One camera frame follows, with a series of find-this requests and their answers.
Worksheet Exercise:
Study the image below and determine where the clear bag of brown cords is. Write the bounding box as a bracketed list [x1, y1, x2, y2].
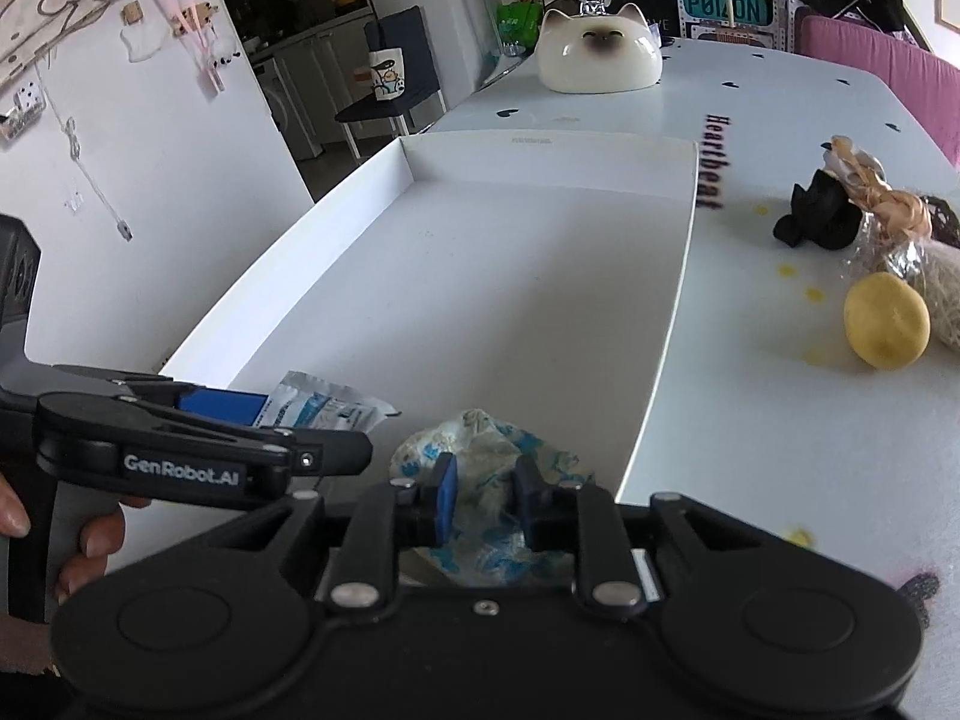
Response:
[919, 193, 960, 250]

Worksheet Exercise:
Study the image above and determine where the green plastic bag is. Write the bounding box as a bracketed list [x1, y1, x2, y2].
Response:
[496, 0, 543, 55]

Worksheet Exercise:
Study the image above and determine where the black fuzzy item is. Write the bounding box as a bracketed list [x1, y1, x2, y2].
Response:
[891, 571, 940, 617]

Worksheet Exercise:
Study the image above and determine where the shallow white cardboard box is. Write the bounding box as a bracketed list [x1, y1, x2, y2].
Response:
[154, 131, 702, 586]

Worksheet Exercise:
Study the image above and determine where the clear bag of pale fibres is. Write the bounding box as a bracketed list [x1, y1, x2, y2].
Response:
[840, 229, 960, 350]

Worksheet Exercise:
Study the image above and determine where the pink mattress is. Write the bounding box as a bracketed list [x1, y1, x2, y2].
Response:
[798, 14, 960, 167]

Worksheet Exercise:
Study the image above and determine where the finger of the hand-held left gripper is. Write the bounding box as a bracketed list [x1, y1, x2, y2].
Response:
[34, 390, 374, 511]
[51, 364, 271, 430]

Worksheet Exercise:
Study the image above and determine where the white cartoon cup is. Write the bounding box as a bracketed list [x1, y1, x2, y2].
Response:
[369, 46, 407, 103]

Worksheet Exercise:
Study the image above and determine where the dark blue chair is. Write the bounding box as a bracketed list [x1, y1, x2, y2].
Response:
[334, 5, 449, 160]

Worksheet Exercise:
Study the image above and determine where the white cat-shaped ceramic dome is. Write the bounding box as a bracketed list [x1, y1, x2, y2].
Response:
[537, 3, 665, 95]

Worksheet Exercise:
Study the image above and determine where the black cloth bundle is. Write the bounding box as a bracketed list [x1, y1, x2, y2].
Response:
[774, 168, 865, 251]

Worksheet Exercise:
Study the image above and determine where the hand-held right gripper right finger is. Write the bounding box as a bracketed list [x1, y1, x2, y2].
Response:
[513, 455, 820, 617]

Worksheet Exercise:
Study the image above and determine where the teal licence plate sign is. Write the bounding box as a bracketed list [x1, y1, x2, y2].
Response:
[677, 0, 775, 28]

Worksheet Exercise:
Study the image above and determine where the person's left hand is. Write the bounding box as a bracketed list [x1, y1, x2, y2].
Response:
[0, 474, 152, 605]

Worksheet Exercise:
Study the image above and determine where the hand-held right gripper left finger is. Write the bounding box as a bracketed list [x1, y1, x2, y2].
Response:
[148, 454, 460, 614]

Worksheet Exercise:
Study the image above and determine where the blue white wipe packet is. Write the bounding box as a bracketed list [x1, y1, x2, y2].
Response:
[259, 370, 400, 433]

